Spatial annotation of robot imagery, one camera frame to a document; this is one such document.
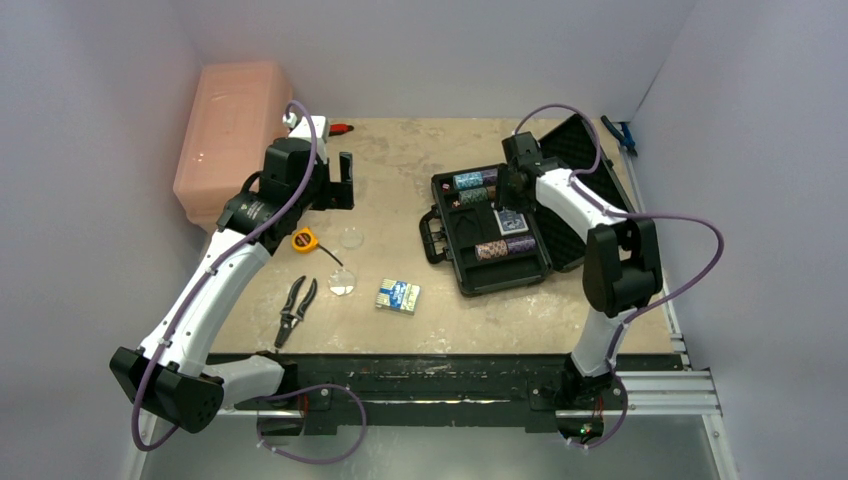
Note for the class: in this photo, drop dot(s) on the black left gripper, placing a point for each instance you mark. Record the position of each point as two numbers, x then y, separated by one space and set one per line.
339 193

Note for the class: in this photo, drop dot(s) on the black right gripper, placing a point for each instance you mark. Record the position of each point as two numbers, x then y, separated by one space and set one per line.
514 185

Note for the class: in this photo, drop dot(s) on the blue playing card deck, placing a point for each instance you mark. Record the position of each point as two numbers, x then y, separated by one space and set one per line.
510 222

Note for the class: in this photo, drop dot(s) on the black poker set case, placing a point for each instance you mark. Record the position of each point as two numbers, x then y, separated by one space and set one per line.
450 234

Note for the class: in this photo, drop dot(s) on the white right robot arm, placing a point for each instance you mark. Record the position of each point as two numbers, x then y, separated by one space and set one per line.
621 263

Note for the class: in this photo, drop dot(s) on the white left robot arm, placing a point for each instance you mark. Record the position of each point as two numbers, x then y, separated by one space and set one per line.
205 298

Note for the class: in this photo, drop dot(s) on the purple chip stack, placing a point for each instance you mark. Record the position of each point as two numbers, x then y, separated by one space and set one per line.
489 177

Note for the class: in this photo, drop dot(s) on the light blue chip stack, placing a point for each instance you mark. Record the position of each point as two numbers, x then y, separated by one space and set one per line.
469 180

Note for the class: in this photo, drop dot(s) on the clear dealer button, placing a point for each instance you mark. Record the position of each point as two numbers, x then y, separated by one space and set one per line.
351 238

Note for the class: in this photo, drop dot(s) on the yellow tape measure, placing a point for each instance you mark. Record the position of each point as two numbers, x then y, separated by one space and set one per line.
304 241

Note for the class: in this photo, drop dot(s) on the red utility knife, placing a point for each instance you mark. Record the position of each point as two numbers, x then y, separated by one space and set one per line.
338 129

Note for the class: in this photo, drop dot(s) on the orange purple chip row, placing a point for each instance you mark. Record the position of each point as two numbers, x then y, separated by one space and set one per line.
505 247

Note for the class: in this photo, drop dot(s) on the clear round disc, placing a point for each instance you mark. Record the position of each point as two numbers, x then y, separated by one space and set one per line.
342 282

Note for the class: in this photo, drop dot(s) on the blue yellow card deck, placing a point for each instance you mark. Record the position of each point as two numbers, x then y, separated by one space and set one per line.
398 296

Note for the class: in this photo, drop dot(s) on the pink plastic storage box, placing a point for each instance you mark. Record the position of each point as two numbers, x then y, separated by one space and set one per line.
236 114

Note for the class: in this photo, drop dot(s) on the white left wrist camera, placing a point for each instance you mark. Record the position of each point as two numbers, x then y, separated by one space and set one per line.
301 128

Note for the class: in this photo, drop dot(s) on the blue handled pliers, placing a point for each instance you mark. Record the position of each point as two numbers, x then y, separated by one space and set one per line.
621 132

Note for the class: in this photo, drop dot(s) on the black handled pliers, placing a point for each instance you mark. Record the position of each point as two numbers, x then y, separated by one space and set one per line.
294 310

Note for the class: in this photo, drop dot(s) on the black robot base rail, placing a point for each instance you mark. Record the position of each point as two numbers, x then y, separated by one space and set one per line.
538 393

